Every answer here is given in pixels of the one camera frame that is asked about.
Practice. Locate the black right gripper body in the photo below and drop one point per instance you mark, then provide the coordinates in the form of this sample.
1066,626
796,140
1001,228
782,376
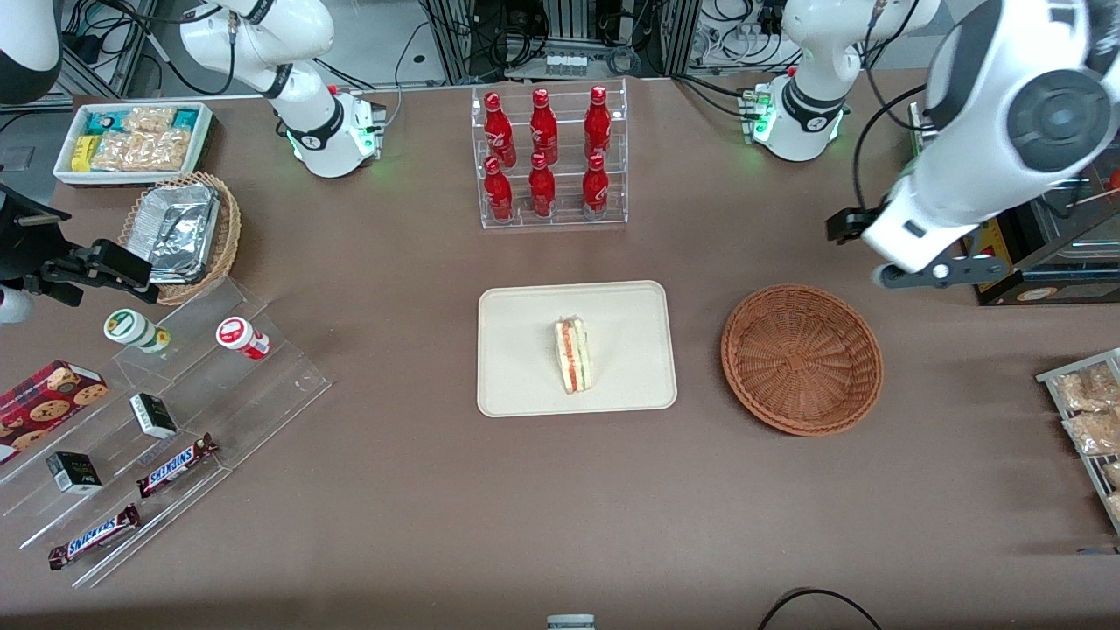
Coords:
19,238

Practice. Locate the triangle sandwich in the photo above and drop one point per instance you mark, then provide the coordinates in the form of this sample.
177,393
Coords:
573,354

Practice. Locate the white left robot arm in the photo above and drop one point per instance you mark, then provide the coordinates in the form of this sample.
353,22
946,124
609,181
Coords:
980,114

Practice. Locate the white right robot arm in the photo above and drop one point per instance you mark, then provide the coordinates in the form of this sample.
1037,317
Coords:
306,114

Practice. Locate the light wicker basket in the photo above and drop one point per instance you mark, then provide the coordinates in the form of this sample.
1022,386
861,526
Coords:
226,236

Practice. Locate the brown wicker basket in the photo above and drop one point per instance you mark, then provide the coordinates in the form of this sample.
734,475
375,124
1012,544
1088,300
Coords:
801,367

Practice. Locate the tray of packaged snacks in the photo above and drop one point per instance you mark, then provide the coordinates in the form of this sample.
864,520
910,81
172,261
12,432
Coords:
1050,378

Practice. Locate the cream plastic tray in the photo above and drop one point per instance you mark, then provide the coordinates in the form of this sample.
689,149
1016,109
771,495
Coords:
525,350

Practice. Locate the green lid snack jar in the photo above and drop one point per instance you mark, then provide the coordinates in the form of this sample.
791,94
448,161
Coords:
131,328

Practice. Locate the silver foil packs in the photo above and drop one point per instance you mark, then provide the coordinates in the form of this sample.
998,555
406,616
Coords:
179,227

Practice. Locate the white snack bin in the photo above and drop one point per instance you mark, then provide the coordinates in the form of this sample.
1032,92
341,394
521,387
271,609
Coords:
66,171

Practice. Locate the yellow snack pack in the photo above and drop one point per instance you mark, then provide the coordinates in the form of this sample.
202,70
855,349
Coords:
84,153

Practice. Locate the large rice cracker pack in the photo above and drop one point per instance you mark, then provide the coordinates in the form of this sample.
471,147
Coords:
144,151

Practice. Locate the red chocolate chip cookie box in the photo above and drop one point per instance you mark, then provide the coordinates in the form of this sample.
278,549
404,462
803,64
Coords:
44,404

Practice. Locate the red lid snack jar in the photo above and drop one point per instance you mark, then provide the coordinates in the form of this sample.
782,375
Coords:
241,337

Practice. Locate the teal snack pack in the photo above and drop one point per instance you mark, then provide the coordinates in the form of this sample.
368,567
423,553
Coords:
103,122
186,117

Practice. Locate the black food warmer appliance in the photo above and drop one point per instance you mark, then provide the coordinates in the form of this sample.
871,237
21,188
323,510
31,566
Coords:
1050,282

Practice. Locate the small rice cracker pack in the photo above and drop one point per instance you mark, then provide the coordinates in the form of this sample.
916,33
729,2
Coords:
149,120

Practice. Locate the small black carton box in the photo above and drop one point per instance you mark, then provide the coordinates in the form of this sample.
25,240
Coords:
153,416
74,472

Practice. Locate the clear acrylic stepped shelf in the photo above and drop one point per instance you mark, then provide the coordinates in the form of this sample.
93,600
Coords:
236,394

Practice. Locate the steel food pan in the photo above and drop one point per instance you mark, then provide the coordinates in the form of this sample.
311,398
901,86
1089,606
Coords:
1089,229

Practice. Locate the Snickers chocolate bar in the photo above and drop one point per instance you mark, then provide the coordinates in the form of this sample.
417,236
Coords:
92,536
175,465

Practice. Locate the clear bag of crackers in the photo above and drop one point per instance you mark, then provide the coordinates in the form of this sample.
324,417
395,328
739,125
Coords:
1113,473
1083,389
1094,432
1116,506

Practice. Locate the red cola bottle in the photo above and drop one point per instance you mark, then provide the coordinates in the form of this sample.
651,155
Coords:
499,191
543,124
595,186
499,127
542,186
598,122

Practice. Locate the clear acrylic bottle rack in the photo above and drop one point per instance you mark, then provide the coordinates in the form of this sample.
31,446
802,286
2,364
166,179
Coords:
564,223

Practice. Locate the white power strip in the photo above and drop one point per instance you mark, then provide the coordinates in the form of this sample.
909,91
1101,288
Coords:
565,64

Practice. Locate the small grey device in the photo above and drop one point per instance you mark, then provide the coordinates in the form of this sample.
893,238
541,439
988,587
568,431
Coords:
570,623

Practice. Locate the aluminium frame structure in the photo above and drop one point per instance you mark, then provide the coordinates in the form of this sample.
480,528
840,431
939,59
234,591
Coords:
451,44

